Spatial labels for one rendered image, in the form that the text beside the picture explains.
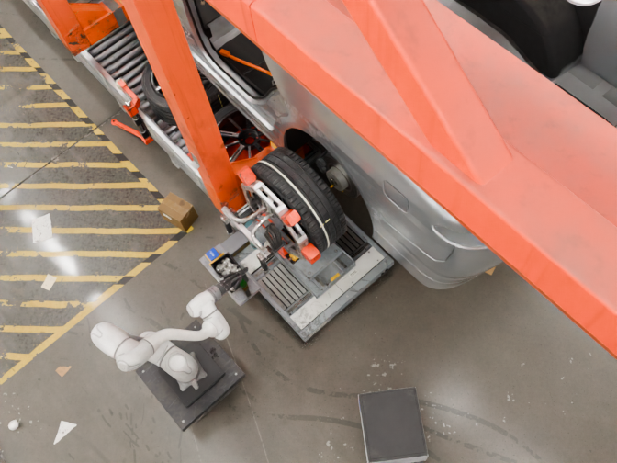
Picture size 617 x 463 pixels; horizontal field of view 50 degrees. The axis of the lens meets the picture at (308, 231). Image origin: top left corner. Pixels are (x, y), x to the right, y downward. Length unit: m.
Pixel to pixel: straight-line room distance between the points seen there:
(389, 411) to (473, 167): 3.20
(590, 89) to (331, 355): 2.35
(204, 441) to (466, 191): 3.70
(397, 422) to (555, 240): 3.19
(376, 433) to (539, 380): 1.16
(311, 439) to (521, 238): 3.55
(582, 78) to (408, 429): 2.40
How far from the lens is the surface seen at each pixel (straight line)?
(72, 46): 5.47
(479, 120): 0.94
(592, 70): 4.60
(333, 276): 4.51
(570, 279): 0.91
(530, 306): 4.70
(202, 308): 3.82
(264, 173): 3.74
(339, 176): 3.96
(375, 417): 4.04
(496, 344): 4.57
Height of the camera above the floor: 4.31
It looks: 63 degrees down
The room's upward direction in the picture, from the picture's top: 11 degrees counter-clockwise
